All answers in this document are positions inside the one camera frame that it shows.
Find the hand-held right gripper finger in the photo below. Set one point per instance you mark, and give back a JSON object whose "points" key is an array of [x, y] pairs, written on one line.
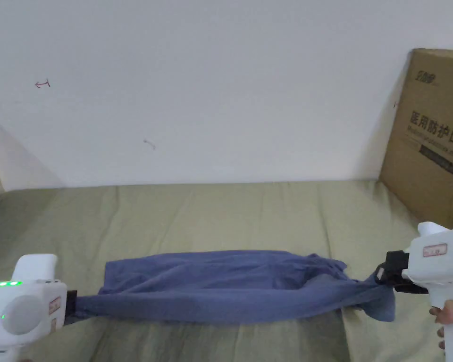
{"points": [[382, 274]]}

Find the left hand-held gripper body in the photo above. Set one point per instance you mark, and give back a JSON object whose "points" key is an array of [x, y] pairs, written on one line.
{"points": [[26, 301]]}

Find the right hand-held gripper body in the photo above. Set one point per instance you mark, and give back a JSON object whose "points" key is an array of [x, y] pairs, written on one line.
{"points": [[438, 260]]}

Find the dark blue shirt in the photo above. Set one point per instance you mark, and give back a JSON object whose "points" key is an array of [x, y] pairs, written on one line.
{"points": [[226, 286]]}

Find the person's right hand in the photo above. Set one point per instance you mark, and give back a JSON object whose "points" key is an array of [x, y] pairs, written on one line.
{"points": [[451, 313]]}

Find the brown cardboard carton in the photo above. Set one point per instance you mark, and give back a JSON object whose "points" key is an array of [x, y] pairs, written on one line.
{"points": [[430, 151]]}

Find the bed with pale green sheet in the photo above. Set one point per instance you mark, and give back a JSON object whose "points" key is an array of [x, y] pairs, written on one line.
{"points": [[173, 211]]}

